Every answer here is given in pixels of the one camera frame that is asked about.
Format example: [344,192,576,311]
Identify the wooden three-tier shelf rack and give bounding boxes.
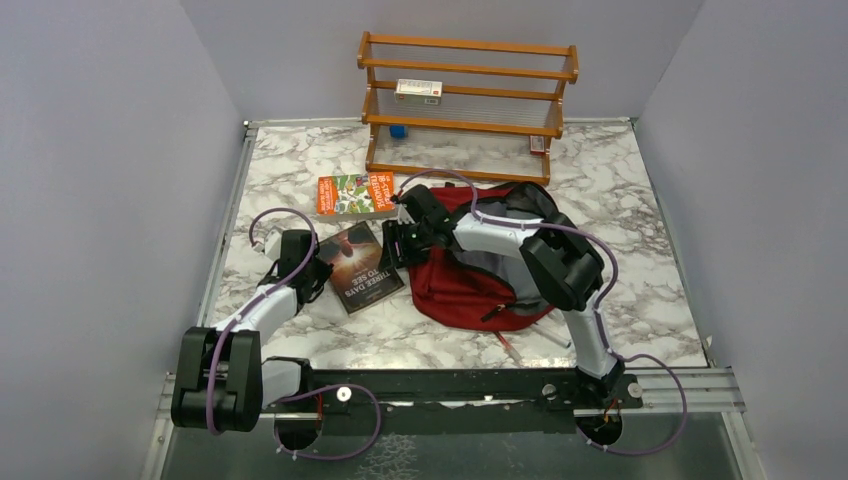
[356,32,579,185]

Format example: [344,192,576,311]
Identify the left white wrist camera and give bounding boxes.
[253,228,283,261]

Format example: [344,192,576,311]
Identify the dark book three days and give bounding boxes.
[319,221,405,315]

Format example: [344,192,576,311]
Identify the red pen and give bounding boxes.
[495,332,522,365]

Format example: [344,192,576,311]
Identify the small blue cube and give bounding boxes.
[389,125,408,139]

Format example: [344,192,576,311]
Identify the orange green children's book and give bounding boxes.
[316,172,396,217]

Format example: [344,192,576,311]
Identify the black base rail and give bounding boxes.
[158,367,743,439]

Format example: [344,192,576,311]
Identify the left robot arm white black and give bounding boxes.
[170,230,332,435]

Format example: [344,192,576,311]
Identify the clear pen blue cap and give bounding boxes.
[534,325,572,349]

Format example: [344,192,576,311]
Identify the white box on shelf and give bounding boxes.
[394,79,443,106]

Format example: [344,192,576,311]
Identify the red student backpack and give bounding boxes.
[407,182,558,332]

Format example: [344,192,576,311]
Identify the small red white box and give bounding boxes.
[529,135,547,156]

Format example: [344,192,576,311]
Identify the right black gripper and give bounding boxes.
[380,218,434,271]

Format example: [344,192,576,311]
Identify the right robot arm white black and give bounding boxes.
[381,182,627,407]

